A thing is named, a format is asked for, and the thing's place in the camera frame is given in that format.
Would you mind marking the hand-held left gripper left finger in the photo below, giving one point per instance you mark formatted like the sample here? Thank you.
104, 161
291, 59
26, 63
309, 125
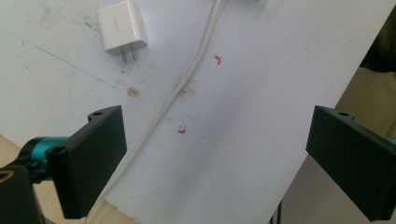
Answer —
87, 161

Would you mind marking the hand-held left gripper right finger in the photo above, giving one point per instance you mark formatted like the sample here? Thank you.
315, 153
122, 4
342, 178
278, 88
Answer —
351, 155

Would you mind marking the white plug charger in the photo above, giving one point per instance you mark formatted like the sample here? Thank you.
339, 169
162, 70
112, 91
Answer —
120, 28

